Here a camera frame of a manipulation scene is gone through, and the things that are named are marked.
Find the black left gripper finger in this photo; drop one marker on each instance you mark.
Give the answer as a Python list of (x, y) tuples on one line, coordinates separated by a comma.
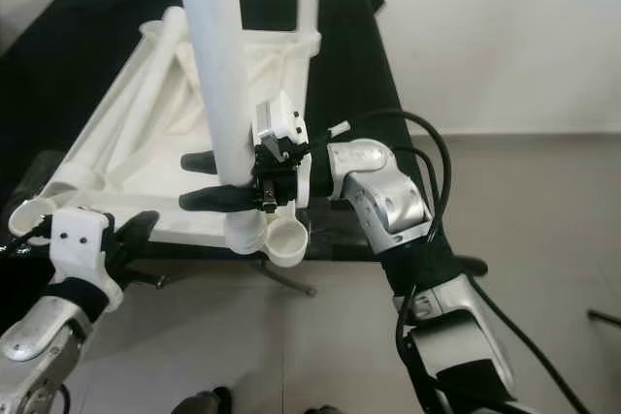
[(138, 238)]

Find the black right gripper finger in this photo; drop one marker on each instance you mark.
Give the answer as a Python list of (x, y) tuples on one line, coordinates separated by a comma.
[(201, 162), (221, 200)]

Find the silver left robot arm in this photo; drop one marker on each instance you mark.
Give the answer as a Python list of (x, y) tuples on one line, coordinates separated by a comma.
[(49, 336)]

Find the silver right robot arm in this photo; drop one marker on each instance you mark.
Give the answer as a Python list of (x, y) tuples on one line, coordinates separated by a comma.
[(378, 191)]

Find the cream plastic children table top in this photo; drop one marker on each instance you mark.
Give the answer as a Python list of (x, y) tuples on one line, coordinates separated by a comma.
[(165, 143)]

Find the clear plastic bag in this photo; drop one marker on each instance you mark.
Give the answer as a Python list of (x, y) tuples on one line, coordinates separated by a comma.
[(24, 191)]

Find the black table cloth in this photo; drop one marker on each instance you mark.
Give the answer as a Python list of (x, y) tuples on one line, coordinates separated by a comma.
[(58, 55)]

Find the black stand foot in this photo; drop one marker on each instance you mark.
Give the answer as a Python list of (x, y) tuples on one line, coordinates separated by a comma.
[(606, 317), (471, 265)]

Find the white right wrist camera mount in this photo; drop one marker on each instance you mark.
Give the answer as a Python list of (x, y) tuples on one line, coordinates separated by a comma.
[(281, 125)]

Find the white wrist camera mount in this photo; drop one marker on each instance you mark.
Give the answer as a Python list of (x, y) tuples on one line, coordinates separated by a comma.
[(82, 249), (281, 125)]

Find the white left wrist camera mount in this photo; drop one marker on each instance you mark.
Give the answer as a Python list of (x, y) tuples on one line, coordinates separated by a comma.
[(82, 249)]

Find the grey metal table frame leg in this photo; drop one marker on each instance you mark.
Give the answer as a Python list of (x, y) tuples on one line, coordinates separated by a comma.
[(286, 278)]

